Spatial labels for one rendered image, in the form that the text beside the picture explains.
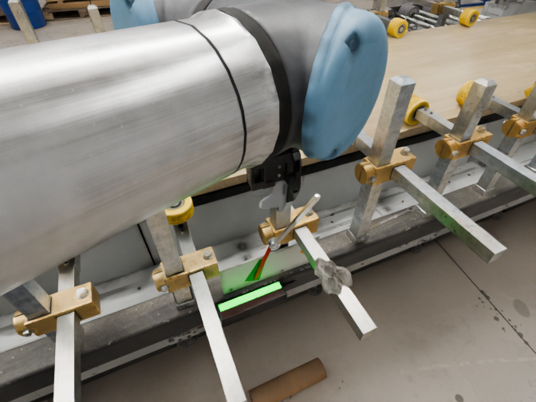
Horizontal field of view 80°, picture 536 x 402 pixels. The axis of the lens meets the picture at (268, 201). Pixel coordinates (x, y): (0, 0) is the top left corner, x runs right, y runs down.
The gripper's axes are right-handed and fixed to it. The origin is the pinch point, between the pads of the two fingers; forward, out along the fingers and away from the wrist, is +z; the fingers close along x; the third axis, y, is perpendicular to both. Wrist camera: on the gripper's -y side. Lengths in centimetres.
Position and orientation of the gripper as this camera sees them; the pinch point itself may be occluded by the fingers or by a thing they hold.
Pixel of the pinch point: (283, 204)
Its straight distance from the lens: 57.9
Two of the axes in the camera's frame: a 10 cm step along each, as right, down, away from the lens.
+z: 0.0, 7.2, 6.9
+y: -9.2, 2.8, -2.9
